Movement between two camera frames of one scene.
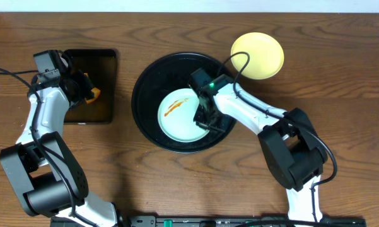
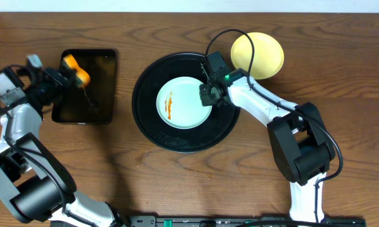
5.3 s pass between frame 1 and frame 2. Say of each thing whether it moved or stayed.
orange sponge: moved
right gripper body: moved
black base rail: stayed
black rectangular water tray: stayed
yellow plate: stayed
